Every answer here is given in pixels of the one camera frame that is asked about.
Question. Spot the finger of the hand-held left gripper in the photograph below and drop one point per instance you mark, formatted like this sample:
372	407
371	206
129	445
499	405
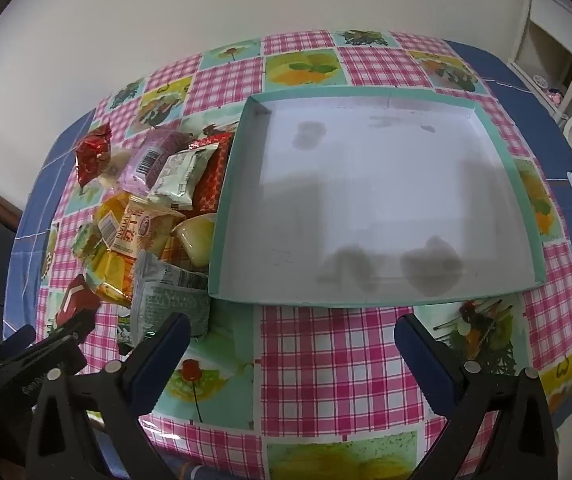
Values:
15	339
70	332

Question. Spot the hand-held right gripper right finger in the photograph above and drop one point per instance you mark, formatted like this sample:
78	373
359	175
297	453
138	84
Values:
428	362

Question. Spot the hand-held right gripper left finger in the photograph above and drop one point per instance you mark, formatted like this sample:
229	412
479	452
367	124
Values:
158	360

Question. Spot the red white-arrow snack packet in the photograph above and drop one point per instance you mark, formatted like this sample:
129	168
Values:
73	302

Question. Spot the green-white large snack packet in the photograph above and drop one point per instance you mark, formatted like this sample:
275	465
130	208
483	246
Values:
165	305

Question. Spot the yellow-orange snack packet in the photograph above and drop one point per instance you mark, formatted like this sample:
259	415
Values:
110	272

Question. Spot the green cartoon cookie packet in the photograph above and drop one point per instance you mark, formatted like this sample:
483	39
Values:
85	242

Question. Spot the cream-yellow red-print snack packet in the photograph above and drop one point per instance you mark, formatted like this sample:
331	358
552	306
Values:
138	230

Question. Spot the pale yellow jelly cup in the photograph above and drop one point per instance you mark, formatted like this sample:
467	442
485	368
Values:
198	242

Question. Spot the red-orange patterned snack packet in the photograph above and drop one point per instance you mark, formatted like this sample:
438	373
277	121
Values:
213	185

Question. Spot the purple snack packet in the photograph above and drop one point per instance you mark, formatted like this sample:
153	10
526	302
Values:
148	165

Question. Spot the pale green small snack packet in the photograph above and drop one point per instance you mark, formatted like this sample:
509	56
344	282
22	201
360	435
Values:
180	175

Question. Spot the teal-edged white cardboard tray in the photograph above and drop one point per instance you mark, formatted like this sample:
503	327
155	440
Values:
366	185

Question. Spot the pink plaid fruit-print oilcloth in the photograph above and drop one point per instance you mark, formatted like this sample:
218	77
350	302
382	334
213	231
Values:
336	360

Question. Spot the blue checked tablecloth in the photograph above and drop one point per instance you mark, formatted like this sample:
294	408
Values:
30	240

